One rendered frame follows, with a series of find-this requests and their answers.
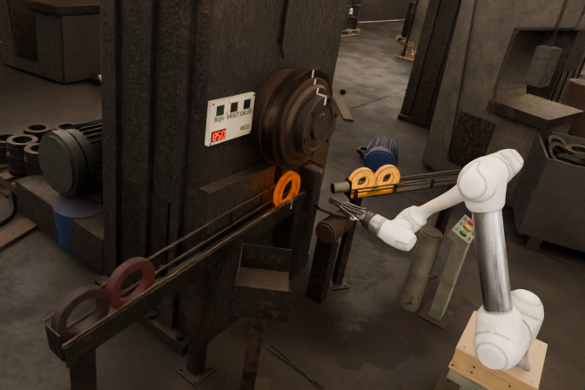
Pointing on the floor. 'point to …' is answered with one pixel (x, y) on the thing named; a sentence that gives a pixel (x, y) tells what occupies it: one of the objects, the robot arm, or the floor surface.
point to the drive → (68, 181)
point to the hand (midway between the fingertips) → (335, 202)
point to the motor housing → (325, 255)
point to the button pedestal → (436, 315)
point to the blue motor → (381, 153)
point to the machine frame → (199, 104)
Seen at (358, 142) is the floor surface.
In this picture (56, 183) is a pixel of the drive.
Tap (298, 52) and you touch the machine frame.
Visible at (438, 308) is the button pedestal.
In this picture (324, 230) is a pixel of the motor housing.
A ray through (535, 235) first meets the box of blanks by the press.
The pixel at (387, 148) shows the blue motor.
